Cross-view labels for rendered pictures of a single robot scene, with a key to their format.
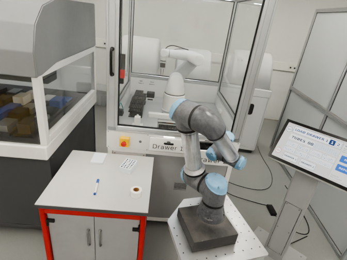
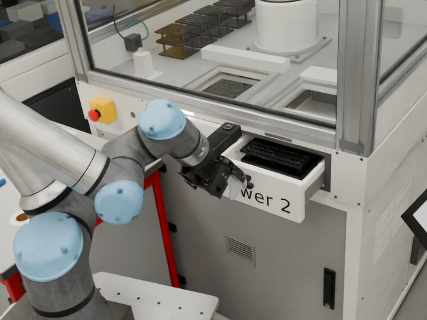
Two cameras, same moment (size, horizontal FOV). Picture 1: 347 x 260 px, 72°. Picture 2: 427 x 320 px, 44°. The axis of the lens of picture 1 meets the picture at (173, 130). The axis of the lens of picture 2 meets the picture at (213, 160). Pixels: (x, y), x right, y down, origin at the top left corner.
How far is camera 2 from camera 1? 121 cm
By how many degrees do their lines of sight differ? 39
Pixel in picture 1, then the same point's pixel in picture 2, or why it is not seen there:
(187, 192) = (259, 272)
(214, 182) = (23, 239)
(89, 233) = not seen: outside the picture
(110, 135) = (84, 93)
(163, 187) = (206, 240)
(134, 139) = (122, 108)
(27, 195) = not seen: outside the picture
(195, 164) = (12, 179)
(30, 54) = not seen: outside the picture
